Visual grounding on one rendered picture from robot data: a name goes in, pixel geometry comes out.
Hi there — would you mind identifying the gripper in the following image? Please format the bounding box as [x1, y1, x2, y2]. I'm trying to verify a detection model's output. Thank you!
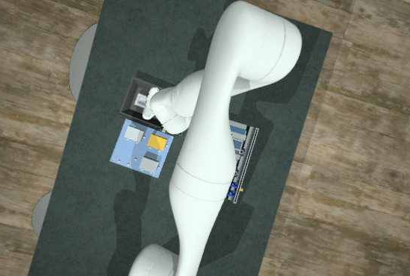
[160, 125, 168, 134]

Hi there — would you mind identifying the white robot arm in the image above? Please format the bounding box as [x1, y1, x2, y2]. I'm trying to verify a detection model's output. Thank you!
[128, 1, 302, 276]

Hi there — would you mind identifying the yellow block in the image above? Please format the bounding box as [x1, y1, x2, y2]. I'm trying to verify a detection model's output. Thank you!
[148, 134, 167, 151]

